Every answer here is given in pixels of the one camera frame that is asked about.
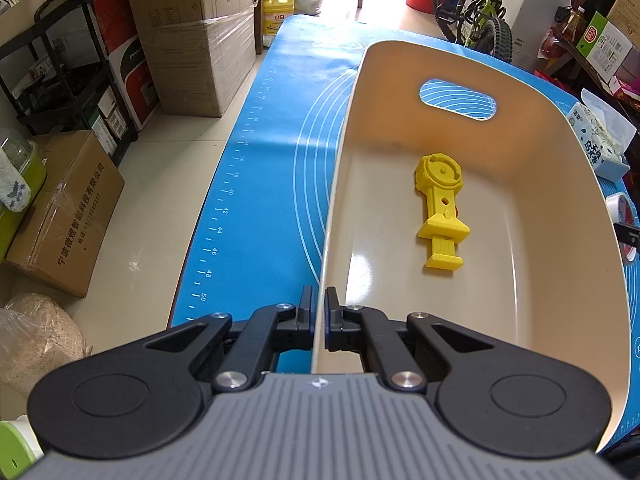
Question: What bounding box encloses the blue white tissue pack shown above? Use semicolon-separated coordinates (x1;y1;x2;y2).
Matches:
566;89;638;182

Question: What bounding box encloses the clear bag of grain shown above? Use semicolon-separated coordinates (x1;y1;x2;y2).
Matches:
0;292;92;401

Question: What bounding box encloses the dark wooden shelf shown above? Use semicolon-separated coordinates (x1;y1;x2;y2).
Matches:
537;25;640;131

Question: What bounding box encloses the green container with clear lid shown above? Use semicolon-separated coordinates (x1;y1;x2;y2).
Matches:
0;127;48;261

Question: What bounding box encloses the red black white box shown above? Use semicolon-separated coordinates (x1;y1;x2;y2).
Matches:
92;0;162;132

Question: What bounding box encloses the green black bicycle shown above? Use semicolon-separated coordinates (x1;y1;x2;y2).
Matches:
432;0;516;64

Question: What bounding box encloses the film-wrapped cardboard box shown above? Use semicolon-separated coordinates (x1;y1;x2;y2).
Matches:
145;9;258;119

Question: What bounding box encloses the open cardboard box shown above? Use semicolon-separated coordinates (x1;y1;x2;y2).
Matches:
0;0;83;47

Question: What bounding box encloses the white appliance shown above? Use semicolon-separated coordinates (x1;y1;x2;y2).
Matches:
510;0;587;72

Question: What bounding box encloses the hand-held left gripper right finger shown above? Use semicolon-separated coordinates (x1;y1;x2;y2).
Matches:
324;287;497;393

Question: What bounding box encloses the white towel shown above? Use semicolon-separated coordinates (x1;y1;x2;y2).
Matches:
0;150;31;214

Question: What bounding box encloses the beige plastic bin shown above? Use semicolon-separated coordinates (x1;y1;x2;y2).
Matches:
310;40;632;453

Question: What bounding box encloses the green plastic stool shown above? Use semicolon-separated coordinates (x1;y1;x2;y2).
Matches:
0;419;45;480

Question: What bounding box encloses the white tape roll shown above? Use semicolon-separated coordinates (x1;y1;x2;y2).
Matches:
605;192;640;264

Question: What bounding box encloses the yellow plastic tool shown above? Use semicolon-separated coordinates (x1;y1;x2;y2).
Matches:
413;153;471;272

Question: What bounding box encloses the blue silicone mat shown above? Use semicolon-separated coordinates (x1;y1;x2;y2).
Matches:
167;15;640;461

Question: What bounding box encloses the black metal cart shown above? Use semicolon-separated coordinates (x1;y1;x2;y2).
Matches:
0;0;139;167

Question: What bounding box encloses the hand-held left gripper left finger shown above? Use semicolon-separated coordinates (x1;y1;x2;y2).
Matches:
145;285;317;394

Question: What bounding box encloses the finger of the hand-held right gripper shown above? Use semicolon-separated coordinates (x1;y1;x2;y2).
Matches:
615;222;640;250

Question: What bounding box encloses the green white carton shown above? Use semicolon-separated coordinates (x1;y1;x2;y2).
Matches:
576;12;634;86

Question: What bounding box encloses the yellow detergent jug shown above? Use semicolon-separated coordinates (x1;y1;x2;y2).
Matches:
262;0;297;37

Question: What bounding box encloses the brown cardboard box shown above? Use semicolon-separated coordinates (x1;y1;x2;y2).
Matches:
5;130;126;299

